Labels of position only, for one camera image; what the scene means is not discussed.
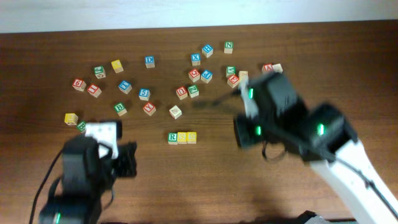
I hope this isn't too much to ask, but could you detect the blue D block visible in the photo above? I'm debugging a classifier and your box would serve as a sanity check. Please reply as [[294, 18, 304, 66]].
[[145, 55, 155, 68]]

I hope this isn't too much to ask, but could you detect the blue X block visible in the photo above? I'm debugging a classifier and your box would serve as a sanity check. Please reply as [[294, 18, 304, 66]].
[[191, 54, 201, 66]]

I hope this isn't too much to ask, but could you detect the blue T block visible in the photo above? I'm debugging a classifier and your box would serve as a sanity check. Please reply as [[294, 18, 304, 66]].
[[118, 80, 132, 94]]

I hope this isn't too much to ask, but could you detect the blue 5 block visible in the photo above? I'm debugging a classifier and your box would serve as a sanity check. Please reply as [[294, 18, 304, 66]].
[[139, 88, 150, 101]]

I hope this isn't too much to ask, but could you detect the red A block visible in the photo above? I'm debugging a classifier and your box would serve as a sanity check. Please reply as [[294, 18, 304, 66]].
[[261, 63, 274, 74]]

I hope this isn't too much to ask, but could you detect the blue P block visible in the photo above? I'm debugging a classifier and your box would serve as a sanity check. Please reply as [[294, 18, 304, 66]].
[[201, 70, 213, 83]]

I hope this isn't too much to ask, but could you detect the green N block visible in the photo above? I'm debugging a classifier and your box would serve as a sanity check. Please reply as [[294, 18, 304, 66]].
[[224, 41, 234, 54]]

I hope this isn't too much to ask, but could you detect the yellow top block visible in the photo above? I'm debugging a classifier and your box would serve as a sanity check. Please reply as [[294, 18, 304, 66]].
[[111, 60, 124, 73]]

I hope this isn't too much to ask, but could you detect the red Y block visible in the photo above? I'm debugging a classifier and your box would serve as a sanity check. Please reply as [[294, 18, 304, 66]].
[[142, 102, 156, 116]]

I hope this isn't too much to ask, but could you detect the yellow W block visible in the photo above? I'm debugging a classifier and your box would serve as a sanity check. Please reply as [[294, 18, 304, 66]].
[[64, 113, 78, 126]]

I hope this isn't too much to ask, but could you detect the yellow S block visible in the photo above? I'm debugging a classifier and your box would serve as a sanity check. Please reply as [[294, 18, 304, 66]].
[[177, 132, 187, 144]]

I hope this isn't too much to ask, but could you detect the green block with picture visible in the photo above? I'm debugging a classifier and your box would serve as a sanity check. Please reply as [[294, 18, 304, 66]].
[[93, 65, 106, 79]]

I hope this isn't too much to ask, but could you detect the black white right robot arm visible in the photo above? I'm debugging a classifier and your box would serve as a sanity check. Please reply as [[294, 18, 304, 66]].
[[234, 72, 397, 223]]

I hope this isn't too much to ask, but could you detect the plain block green side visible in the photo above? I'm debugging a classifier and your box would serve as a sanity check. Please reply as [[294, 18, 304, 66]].
[[272, 63, 283, 73]]

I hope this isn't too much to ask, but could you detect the green R block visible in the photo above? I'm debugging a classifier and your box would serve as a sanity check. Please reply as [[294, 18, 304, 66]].
[[167, 133, 178, 144]]

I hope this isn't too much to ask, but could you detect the green E block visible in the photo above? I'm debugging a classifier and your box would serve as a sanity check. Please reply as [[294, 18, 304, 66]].
[[76, 121, 86, 133]]

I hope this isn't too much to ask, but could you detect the red Q block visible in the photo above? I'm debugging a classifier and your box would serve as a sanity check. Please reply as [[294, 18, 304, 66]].
[[188, 68, 201, 83]]

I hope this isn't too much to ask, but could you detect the plain block yellow side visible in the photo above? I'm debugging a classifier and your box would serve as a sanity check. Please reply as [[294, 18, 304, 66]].
[[238, 70, 248, 83]]

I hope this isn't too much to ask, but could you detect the red E block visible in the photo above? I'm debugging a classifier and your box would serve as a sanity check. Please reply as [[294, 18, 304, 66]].
[[227, 75, 239, 88]]

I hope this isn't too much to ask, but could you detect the black right camera cable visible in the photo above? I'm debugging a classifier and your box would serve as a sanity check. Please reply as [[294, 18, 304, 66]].
[[211, 90, 398, 218]]

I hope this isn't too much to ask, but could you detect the black left camera cable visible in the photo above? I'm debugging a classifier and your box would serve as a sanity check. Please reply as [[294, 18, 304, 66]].
[[28, 149, 65, 224]]

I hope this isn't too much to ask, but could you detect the red I block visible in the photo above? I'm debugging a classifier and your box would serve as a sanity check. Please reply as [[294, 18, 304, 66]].
[[87, 84, 102, 98]]

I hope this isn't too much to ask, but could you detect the green V block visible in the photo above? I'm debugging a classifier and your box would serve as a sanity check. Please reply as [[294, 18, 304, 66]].
[[226, 66, 236, 77]]

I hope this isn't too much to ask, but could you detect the green B block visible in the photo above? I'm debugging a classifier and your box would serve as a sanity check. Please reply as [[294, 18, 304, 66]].
[[114, 102, 127, 116]]

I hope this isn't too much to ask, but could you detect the green Z block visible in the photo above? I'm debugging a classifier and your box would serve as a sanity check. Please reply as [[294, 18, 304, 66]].
[[187, 85, 200, 98]]

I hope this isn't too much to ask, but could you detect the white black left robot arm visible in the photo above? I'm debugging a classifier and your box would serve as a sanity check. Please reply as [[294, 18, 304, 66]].
[[39, 134, 137, 224]]

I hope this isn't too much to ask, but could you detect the black camera cable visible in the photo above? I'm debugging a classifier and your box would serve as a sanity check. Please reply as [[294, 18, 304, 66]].
[[211, 90, 398, 218], [28, 149, 65, 224]]

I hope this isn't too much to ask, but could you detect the red U block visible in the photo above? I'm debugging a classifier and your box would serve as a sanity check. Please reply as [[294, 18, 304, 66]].
[[176, 86, 188, 100]]

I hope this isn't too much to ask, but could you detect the blue H block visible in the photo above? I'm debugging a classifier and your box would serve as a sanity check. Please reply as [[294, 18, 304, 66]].
[[202, 44, 214, 58]]

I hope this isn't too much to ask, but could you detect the red 6 block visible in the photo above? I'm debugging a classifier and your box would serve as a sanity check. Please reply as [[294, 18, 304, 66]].
[[72, 78, 86, 91]]

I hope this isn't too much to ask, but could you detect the plain leaf block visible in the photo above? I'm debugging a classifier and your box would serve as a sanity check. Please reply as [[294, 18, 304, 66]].
[[169, 105, 182, 119]]

